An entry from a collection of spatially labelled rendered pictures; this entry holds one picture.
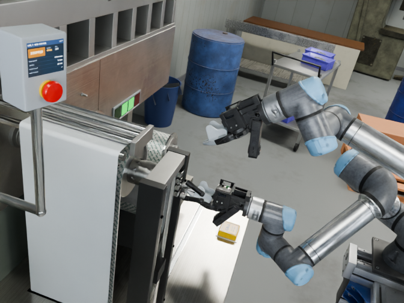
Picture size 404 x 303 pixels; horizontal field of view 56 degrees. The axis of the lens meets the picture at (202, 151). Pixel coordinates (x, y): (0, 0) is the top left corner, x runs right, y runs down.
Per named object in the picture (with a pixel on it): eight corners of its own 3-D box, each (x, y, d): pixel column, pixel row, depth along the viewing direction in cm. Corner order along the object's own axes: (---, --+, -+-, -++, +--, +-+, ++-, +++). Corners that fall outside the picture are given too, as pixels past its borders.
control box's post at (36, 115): (42, 215, 63) (36, 104, 53) (33, 212, 63) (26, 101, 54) (48, 210, 64) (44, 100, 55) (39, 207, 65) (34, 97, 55)
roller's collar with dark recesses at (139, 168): (148, 194, 91) (151, 171, 87) (125, 186, 92) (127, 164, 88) (159, 181, 96) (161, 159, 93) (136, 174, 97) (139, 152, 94)
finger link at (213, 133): (195, 129, 111) (222, 117, 107) (205, 146, 112) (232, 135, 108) (192, 133, 108) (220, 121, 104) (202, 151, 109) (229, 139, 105)
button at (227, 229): (235, 241, 141) (236, 236, 140) (217, 235, 143) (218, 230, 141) (238, 229, 147) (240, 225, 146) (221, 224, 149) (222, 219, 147)
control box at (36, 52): (33, 117, 50) (29, 41, 45) (1, 100, 52) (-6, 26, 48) (75, 104, 55) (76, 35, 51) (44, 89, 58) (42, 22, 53)
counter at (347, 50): (244, 52, 759) (253, 15, 725) (350, 80, 708) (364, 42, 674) (235, 59, 702) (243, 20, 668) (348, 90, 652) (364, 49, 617)
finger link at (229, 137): (216, 135, 110) (243, 124, 106) (219, 140, 110) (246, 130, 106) (212, 142, 106) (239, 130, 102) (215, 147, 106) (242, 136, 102)
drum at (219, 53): (220, 123, 448) (237, 45, 403) (172, 107, 462) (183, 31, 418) (235, 107, 499) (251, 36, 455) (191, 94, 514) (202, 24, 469)
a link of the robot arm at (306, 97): (329, 106, 92) (315, 74, 92) (286, 123, 97) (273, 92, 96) (331, 103, 99) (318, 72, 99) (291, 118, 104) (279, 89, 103)
